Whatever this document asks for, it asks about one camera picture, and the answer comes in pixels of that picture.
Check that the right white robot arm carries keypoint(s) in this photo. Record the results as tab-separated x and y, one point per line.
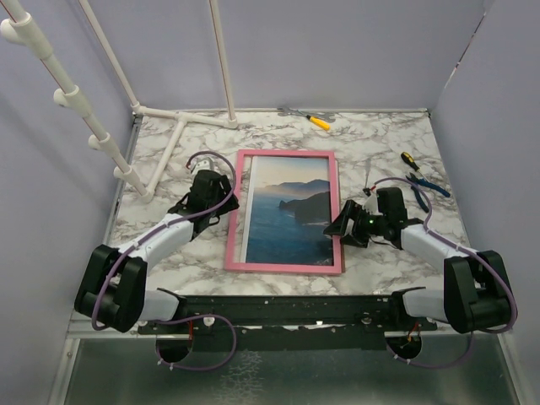
475	296

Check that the black yellow screwdriver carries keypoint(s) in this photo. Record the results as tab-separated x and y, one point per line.
409	160

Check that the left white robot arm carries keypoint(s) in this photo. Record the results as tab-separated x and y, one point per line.
113	292

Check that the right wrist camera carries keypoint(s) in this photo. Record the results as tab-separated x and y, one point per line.
370	204

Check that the white pvc pipe rack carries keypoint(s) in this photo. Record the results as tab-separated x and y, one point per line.
44	162

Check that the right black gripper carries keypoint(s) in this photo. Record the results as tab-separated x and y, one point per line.
338	227

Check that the yellow handled screwdriver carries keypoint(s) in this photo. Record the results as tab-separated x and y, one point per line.
319	122

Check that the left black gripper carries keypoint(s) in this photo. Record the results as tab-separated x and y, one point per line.
229	205

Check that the silver wrench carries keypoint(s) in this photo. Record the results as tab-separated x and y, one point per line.
324	116

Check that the seascape photo print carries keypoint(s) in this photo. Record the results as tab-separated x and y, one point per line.
287	208

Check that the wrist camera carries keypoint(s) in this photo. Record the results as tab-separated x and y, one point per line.
204	163
370	204

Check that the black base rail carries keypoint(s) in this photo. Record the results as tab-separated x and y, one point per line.
285	323

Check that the pink picture frame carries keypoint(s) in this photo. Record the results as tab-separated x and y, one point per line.
236	222

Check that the clear tester screwdriver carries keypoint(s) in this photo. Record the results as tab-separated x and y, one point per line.
367	173

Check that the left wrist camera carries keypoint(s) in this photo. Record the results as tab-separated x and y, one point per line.
204	163

